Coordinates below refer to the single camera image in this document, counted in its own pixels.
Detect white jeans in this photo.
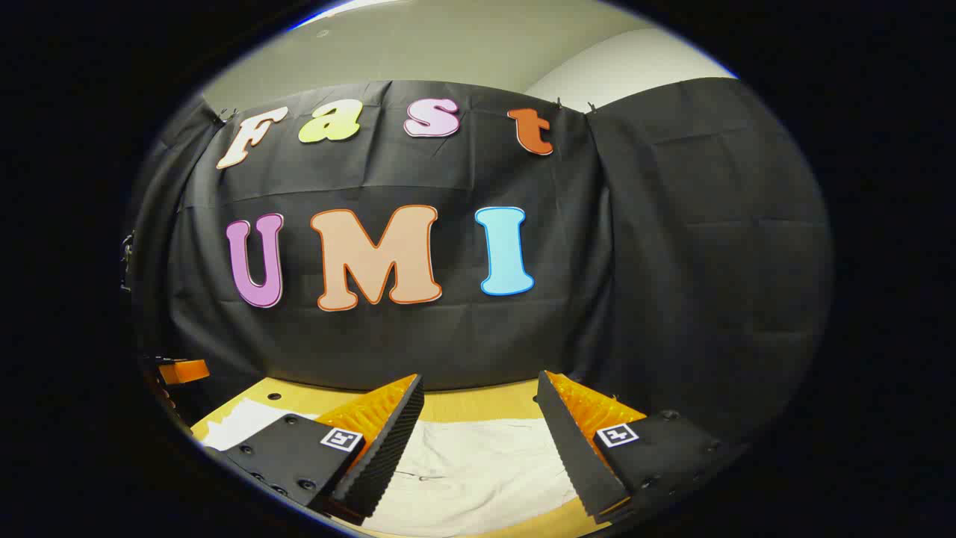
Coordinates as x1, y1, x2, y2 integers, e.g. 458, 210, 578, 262
200, 400, 598, 537

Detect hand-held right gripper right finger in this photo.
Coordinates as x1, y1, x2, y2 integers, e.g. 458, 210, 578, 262
536, 370, 748, 524

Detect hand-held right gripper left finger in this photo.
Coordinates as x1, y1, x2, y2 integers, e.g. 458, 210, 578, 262
202, 374, 425, 524

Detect black backdrop cloth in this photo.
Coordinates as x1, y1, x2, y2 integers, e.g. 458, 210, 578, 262
123, 77, 834, 449

